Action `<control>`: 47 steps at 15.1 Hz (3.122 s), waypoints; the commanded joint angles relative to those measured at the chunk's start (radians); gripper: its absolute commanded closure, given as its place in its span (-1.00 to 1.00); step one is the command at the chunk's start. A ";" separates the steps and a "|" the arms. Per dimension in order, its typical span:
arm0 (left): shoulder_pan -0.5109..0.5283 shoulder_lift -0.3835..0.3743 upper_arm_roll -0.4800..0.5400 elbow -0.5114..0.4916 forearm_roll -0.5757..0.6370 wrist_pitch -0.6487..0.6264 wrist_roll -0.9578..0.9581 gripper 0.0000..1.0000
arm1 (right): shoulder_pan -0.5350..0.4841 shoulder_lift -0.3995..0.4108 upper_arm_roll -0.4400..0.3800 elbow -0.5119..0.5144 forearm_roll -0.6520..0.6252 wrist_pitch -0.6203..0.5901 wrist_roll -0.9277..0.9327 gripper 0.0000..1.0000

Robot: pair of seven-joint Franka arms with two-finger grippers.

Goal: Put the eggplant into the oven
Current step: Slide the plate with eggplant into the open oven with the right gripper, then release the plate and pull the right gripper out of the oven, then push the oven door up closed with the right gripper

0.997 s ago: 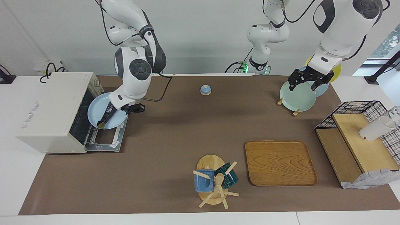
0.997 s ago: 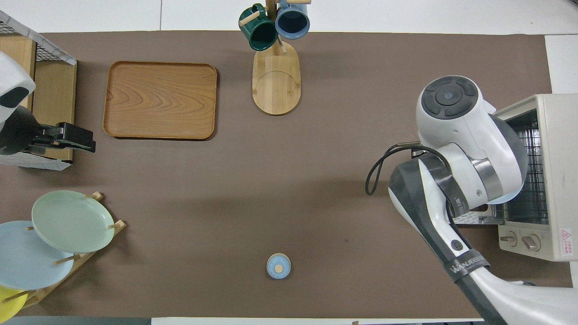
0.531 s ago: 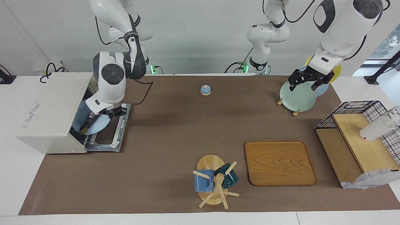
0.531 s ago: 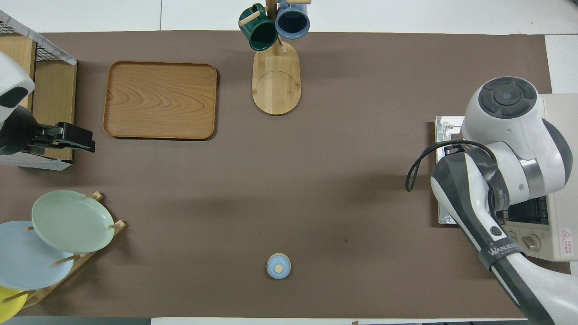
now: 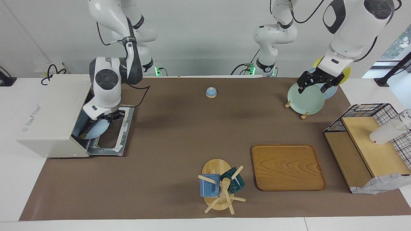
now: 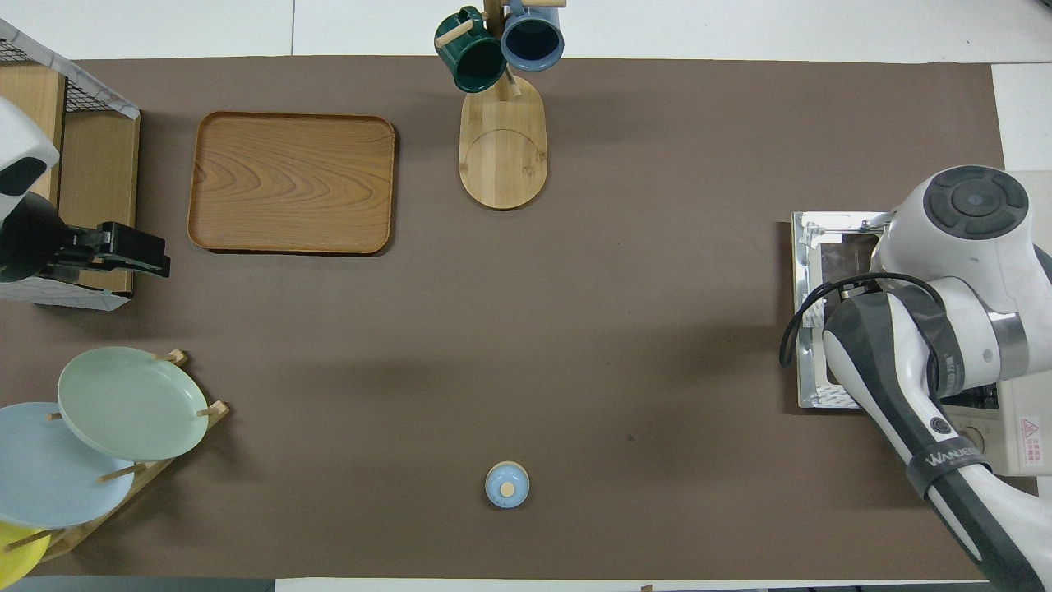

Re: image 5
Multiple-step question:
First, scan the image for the light blue plate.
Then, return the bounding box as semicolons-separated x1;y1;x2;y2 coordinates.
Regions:
73;117;109;139

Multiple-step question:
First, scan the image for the white toaster oven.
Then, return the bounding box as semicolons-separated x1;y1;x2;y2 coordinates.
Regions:
16;74;135;158

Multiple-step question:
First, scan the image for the pale blue racked plate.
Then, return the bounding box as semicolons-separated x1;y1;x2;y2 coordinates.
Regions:
308;67;338;100

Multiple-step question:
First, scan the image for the pale green plate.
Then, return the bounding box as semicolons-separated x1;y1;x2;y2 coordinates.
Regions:
287;81;325;115

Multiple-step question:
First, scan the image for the yellow plate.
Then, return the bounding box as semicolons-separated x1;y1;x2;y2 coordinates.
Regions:
313;56;351;85

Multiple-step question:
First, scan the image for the wooden plate rack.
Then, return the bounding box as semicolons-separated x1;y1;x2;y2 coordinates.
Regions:
284;100;309;120

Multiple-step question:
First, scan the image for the black angled stand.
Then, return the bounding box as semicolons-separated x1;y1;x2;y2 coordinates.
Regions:
374;51;411;87

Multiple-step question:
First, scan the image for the white cup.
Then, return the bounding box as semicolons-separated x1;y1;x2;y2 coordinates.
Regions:
369;119;407;145

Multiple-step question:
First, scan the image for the wooden serving tray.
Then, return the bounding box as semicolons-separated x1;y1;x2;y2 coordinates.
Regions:
251;144;327;192

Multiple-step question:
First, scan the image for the white power strip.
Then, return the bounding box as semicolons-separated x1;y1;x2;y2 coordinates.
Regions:
35;63;66;77

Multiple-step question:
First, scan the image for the brown table mat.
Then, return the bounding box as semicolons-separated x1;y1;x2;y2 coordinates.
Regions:
19;77;411;221

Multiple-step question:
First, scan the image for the clear glass cup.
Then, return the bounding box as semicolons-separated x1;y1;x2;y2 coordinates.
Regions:
398;108;411;129

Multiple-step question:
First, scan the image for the window with greenery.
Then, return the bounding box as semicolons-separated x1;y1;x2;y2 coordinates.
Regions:
380;26;411;61

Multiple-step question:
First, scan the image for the black table clamp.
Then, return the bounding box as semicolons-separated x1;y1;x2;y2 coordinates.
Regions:
0;66;17;87

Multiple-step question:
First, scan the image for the grey patterned cloth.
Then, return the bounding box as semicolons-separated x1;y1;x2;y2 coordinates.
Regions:
351;173;411;195

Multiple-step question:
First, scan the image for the wooden mug tree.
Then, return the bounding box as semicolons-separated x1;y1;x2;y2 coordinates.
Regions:
198;158;246;215

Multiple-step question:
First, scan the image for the dark green ceramic mug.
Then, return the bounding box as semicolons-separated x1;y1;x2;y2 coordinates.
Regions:
220;167;245;194

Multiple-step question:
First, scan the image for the blue ceramic mug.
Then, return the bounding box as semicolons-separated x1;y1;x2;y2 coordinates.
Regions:
199;174;221;197

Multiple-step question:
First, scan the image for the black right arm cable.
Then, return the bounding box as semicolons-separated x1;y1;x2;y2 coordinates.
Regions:
96;19;151;108

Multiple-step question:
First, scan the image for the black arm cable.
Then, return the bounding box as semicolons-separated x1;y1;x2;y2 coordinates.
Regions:
96;19;151;108
290;0;327;24

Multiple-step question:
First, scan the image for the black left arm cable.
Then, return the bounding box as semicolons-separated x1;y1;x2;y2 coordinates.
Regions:
290;0;327;24

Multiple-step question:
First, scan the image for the black left base cable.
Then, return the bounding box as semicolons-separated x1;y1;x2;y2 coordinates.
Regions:
231;48;261;76

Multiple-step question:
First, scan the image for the black oven power cable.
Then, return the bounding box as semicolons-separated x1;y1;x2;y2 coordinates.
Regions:
41;64;68;86

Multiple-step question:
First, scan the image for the wooden shelf with wire frame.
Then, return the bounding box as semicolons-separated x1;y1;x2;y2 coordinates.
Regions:
323;103;411;193

